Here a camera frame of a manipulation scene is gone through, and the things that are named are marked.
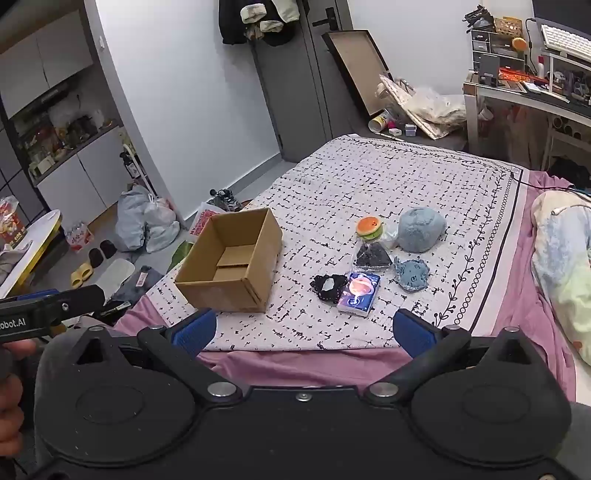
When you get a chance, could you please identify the wicker basket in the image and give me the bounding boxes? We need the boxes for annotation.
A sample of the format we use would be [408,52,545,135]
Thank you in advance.
[493,16,524,37]

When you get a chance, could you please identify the black slippers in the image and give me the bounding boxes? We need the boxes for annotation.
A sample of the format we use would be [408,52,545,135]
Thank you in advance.
[87,239,117,269]

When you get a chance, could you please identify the white black-patterned blanket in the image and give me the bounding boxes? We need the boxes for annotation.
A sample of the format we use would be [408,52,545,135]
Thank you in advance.
[198,134,526,352]

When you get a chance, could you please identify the red white plastic bag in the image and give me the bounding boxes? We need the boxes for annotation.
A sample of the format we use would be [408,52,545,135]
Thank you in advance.
[187,201,223,236]

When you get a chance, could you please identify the dark grey door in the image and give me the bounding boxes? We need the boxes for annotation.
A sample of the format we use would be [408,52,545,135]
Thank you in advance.
[249,0,357,163]

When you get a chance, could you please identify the white keyboard riser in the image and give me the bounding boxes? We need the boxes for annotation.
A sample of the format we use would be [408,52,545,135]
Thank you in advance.
[539,48,591,101]

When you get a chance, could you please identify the person's left hand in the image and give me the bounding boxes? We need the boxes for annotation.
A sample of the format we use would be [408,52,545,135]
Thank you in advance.
[0,340,38,459]

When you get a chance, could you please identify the pastel printed quilt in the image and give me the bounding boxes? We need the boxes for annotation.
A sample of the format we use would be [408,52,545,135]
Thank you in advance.
[529,189,591,366]

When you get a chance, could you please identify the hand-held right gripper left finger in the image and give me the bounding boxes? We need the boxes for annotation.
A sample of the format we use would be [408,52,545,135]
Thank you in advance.
[65,308,244,408]

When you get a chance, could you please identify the burger plush toy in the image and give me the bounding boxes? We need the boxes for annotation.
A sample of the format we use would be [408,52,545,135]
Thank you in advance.
[356,215,382,242]

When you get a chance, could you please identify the blue planet print tissue pack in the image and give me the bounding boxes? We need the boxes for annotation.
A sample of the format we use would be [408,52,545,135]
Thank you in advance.
[335,272,382,319]

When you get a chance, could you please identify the grey drawer organiser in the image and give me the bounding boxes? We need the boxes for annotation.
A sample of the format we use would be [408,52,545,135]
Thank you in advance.
[470,29,527,87]

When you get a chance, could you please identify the yellow paper cup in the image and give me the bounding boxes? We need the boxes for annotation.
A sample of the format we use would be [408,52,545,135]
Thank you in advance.
[368,109,393,133]

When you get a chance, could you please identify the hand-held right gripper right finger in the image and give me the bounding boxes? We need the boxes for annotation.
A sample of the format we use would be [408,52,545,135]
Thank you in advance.
[364,308,539,408]

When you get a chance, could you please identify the black hanging clothes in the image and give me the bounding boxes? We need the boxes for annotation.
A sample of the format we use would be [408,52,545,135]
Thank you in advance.
[217,0,301,47]

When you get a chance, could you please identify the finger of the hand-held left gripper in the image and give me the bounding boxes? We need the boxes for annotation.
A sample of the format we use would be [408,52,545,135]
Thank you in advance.
[46,285,106,320]
[0,289,62,304]

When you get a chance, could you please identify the white keyboard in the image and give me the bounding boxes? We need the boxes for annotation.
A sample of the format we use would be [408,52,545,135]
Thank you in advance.
[540,23,591,64]

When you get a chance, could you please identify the grey plastic bag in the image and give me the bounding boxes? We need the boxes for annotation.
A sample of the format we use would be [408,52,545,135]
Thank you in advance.
[114,184,155,253]

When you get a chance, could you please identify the light blue fluffy hat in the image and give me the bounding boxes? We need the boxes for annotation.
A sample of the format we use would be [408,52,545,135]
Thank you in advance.
[397,206,448,253]

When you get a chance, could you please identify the white grey wall cabinet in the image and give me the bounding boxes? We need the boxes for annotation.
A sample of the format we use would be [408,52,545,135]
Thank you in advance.
[0,0,136,223]

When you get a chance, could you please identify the brown cardboard box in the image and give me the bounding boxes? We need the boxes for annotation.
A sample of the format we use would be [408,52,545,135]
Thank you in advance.
[174,208,284,314]

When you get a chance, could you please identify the grey clothes on floor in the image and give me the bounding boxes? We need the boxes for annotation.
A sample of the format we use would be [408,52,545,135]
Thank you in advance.
[113,265,165,306]

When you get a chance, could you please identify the person's grey trousers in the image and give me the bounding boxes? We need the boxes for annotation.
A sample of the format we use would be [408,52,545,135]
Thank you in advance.
[21,323,591,480]

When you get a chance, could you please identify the red snack bag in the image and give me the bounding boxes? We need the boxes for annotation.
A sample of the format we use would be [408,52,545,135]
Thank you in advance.
[0,196,31,250]

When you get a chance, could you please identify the yellow slippers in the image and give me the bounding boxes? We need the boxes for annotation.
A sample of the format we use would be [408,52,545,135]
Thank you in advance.
[69,261,96,289]

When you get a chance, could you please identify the black cloth in clear packet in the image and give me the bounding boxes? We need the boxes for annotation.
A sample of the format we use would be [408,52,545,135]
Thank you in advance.
[354,240,393,270]

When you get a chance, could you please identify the white desk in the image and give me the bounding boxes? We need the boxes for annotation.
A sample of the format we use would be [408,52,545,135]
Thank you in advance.
[463,69,591,172]

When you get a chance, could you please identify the pack of water bottles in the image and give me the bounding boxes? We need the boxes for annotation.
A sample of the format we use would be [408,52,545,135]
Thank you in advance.
[64,221,96,253]

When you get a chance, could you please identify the cream hanging cloth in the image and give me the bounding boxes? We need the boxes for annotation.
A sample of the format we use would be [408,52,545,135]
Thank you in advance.
[239,0,301,40]

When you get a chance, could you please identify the black sneakers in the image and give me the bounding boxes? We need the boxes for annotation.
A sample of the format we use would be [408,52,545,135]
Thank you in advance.
[207,188,243,212]

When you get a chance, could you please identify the pink bed sheet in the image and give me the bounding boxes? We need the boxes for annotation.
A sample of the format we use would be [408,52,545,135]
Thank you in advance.
[112,168,579,403]

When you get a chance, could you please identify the blue fish plush coaster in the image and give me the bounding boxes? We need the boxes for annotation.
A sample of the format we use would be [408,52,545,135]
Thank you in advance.
[392,258,431,293]

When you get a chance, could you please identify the white yellow-edged round table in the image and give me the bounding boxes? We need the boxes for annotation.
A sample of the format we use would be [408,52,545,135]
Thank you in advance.
[0,209,64,297]

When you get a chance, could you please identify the cream patterned tote bag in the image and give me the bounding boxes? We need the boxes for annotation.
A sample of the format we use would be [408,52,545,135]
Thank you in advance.
[376,74,468,140]

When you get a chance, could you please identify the black lace cloth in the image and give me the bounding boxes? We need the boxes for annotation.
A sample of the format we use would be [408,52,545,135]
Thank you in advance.
[309,272,348,305]

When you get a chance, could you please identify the black framed brown board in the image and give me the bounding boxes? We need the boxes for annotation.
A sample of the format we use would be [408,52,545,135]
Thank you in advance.
[321,28,394,119]

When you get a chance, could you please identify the black cable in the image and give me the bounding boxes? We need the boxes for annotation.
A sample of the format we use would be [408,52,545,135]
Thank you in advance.
[509,168,591,195]

